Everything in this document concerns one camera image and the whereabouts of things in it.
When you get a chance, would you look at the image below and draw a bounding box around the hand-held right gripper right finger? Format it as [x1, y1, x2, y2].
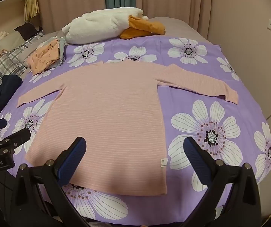
[183, 136, 262, 227]

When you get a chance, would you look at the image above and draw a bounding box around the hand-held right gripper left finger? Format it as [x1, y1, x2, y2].
[10, 136, 91, 227]

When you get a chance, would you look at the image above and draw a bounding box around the pink striped knit sweater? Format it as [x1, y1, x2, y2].
[17, 60, 239, 197]

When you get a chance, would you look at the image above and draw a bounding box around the navy cloth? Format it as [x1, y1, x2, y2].
[0, 74, 23, 111]

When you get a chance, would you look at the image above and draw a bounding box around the purple floral bed sheet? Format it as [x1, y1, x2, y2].
[0, 34, 271, 224]

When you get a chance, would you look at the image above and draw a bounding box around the plaid blanket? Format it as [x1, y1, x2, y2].
[0, 31, 45, 123]

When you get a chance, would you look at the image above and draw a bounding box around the orange printed garment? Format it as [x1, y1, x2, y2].
[30, 39, 61, 74]

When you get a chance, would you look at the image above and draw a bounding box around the grey folded garment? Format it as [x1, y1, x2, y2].
[27, 36, 67, 68]

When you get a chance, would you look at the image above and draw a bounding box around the black cloth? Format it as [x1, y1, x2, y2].
[14, 22, 43, 39]

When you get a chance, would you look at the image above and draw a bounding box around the white and orange plush goose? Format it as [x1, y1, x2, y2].
[62, 8, 166, 45]

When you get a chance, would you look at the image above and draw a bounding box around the beige curtain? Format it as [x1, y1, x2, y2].
[33, 0, 106, 32]
[140, 0, 211, 39]

